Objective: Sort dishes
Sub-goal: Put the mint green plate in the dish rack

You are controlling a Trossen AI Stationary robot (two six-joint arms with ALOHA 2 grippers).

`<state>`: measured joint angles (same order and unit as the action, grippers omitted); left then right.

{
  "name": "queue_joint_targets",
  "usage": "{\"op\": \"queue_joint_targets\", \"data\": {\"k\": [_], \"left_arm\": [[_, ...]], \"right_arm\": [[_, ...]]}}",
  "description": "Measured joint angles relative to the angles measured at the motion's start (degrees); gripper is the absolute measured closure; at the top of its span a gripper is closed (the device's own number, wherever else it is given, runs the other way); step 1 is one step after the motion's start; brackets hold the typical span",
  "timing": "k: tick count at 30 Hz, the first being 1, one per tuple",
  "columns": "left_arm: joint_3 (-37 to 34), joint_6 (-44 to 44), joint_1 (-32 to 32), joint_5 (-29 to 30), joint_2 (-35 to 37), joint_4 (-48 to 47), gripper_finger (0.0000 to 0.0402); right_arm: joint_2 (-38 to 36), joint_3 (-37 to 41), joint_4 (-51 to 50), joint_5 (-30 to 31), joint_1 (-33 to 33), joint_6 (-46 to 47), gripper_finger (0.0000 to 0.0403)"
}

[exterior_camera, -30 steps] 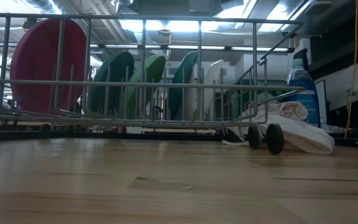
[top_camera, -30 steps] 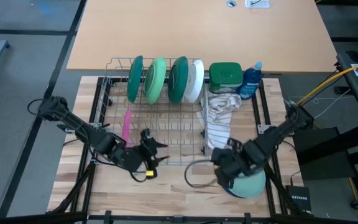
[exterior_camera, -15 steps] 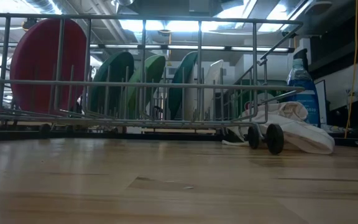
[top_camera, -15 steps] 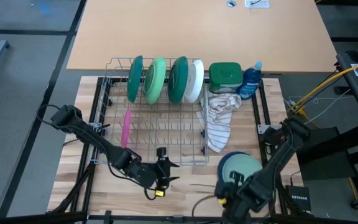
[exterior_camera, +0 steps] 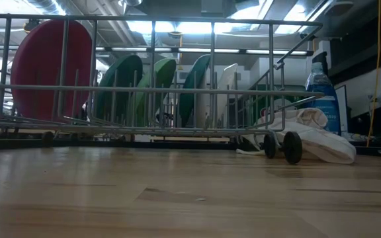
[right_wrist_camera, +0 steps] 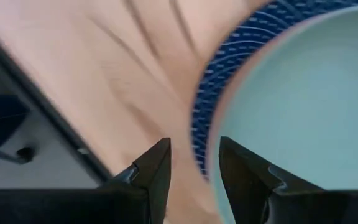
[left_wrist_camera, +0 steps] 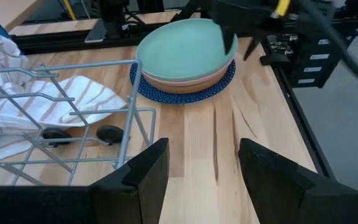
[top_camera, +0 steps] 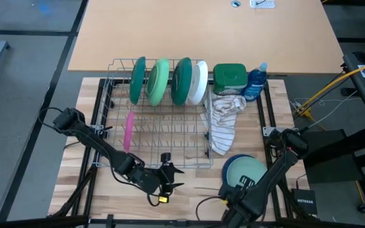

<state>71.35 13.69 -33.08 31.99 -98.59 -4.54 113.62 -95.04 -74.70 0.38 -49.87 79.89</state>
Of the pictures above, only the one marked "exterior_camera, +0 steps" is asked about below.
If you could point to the white plate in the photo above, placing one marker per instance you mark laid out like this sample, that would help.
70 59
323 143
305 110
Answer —
203 114
227 82

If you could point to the black aluminium table frame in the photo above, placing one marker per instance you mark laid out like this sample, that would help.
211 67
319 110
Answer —
144 144

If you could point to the white striped dish towel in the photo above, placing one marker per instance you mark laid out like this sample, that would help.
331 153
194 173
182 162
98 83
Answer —
322 145

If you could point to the light green plate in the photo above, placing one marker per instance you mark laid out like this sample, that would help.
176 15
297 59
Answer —
164 76

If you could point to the dark green plate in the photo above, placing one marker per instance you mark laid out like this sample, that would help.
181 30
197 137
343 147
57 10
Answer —
195 82
124 76

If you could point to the ceiling light strip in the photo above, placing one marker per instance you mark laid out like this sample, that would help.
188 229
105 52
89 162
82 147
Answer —
210 50

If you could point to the blue dish soap bottle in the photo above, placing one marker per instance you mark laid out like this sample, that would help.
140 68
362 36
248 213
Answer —
324 105

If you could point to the pink plate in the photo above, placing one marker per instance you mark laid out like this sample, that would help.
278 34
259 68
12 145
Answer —
41 63

